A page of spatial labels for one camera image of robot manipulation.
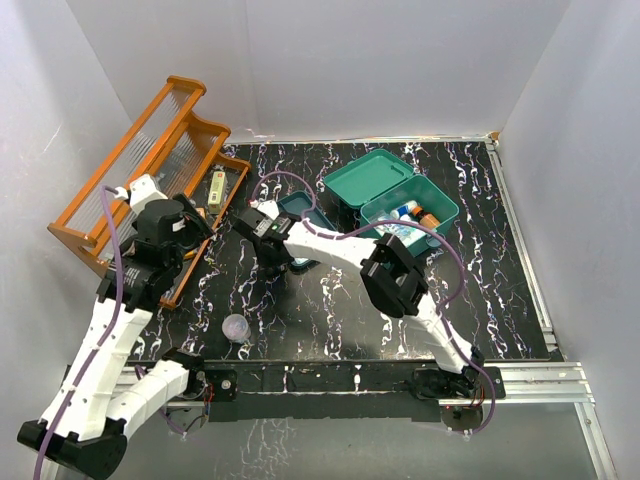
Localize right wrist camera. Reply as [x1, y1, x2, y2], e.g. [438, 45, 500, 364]
[249, 200, 279, 218]

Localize purple cable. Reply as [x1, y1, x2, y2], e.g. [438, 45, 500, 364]
[252, 171, 497, 436]
[32, 184, 126, 480]

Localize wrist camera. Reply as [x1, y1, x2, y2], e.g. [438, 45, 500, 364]
[114, 174, 167, 215]
[249, 200, 279, 218]

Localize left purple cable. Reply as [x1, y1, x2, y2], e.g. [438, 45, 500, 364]
[32, 184, 126, 480]

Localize white blue tube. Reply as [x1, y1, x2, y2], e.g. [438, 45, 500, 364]
[390, 200, 418, 219]

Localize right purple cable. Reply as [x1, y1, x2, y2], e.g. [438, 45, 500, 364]
[252, 171, 497, 436]

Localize green medicine box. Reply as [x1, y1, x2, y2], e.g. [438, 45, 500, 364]
[324, 149, 459, 236]

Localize orange wooden shelf rack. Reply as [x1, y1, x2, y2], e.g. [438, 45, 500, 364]
[47, 75, 252, 310]

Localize blue divided tray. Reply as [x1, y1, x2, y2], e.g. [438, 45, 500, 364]
[276, 190, 331, 274]

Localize clear bag blue bandages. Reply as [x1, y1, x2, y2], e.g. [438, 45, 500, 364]
[375, 215, 426, 248]

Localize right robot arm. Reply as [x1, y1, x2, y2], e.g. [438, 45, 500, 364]
[233, 206, 484, 398]

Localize clear plastic cup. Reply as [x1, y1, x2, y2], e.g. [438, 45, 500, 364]
[221, 314, 251, 344]

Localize brown medicine bottle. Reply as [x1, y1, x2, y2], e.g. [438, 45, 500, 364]
[411, 206, 440, 230]

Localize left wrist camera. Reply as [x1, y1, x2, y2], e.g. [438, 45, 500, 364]
[114, 174, 167, 215]

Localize white small box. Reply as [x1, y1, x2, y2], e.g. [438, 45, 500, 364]
[207, 171, 227, 213]

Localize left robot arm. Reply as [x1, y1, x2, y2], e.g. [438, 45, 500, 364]
[17, 194, 212, 479]

